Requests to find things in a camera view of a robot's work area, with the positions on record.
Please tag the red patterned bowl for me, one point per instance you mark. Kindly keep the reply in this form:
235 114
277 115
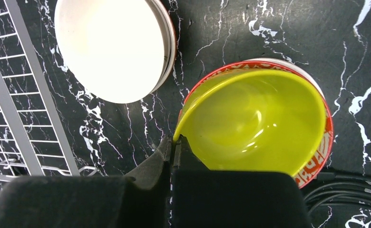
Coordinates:
318 161

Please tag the white striped bottom bowl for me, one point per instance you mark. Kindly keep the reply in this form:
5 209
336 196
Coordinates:
293 67

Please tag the beige ceramic bowl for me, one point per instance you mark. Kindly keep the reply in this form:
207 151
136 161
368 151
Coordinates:
114 48

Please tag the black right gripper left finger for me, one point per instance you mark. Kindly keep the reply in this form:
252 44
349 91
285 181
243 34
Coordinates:
135 200

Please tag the white wire dish rack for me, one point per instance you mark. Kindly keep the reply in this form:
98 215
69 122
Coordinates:
34 136

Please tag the white ceramic bowl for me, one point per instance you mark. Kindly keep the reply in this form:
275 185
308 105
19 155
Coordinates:
169 39

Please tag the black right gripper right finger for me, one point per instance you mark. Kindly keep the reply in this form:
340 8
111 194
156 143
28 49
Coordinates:
202 198

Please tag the yellow-green plastic bowl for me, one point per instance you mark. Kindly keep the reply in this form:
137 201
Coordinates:
253 120

